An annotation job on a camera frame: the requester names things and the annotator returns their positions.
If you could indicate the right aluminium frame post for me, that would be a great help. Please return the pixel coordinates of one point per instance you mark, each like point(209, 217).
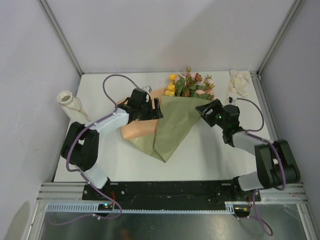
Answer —
point(286, 24)

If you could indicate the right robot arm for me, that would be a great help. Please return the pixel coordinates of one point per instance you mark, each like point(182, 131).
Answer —
point(275, 163)

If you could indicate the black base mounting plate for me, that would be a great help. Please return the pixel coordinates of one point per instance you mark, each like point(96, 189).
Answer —
point(175, 194)

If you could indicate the right aluminium table rail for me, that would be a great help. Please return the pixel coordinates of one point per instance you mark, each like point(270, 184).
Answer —
point(265, 105)

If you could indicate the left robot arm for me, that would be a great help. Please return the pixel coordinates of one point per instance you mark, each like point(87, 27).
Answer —
point(81, 146)

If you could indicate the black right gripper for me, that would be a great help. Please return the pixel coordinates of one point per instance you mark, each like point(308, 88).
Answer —
point(215, 106)

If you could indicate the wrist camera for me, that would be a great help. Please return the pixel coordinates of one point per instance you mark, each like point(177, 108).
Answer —
point(147, 89)
point(232, 100)

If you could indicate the white ribbed ceramic vase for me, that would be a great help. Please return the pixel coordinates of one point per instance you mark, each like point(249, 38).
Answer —
point(73, 107)

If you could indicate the cream printed ribbon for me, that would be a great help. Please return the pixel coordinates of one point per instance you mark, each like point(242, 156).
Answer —
point(238, 83)

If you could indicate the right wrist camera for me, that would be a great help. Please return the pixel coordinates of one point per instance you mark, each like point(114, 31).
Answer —
point(232, 100)

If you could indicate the left aluminium frame post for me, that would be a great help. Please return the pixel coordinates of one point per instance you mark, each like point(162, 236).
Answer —
point(52, 20)

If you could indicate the aluminium frame post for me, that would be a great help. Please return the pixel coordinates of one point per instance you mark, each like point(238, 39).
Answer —
point(52, 20)
point(286, 24)

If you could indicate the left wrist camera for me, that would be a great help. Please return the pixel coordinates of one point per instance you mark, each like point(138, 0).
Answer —
point(147, 89)

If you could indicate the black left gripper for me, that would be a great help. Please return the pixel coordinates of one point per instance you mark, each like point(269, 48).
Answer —
point(151, 115)

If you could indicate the grey slotted cable duct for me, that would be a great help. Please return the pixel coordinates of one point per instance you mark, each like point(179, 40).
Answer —
point(105, 208)

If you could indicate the green and peach wrapping paper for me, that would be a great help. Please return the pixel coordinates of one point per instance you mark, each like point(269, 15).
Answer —
point(159, 138)

